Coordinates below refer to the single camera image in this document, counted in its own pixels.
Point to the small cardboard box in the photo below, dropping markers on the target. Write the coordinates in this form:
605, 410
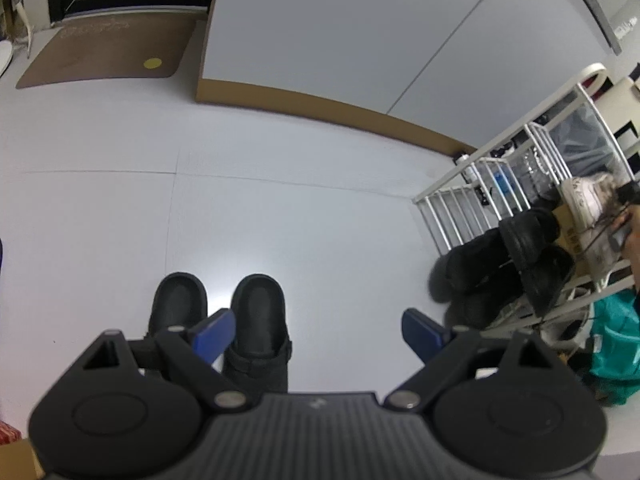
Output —
20, 460

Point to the yellow round sticker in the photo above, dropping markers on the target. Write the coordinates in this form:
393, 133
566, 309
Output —
152, 63

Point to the brown door mat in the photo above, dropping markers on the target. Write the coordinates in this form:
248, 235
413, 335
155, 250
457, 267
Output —
100, 50

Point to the person's right forearm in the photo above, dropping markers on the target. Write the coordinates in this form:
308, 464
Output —
634, 245

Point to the teal plastic bag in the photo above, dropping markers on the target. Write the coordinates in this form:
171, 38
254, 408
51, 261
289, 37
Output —
617, 340

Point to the grey plastic bag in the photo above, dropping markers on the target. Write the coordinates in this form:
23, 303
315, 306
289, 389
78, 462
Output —
585, 135

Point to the red patterned packet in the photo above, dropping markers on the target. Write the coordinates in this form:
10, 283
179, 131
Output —
7, 434

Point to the black lace-up sneaker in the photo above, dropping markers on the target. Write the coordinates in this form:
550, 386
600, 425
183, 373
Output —
465, 270
480, 307

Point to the white labelled bottle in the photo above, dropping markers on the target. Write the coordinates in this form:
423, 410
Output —
470, 173

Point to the black buckle clog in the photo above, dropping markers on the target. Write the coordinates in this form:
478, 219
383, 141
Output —
177, 300
260, 310

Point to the white shoe rack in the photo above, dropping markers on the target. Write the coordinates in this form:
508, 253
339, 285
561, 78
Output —
596, 67

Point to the white folded rack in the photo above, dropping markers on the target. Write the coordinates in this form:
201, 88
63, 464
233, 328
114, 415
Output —
22, 15

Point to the large water bottle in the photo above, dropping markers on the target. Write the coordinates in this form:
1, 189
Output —
535, 165

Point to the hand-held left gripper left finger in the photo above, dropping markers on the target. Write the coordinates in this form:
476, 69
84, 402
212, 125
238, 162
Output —
215, 335

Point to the white cabinet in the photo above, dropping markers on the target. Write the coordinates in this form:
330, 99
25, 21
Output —
350, 25

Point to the cream thermos jug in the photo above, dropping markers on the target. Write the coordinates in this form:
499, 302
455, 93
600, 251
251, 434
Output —
617, 100

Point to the white plastic bag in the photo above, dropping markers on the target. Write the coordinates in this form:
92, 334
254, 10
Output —
565, 332

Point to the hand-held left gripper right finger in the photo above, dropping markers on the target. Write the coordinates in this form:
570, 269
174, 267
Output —
425, 332

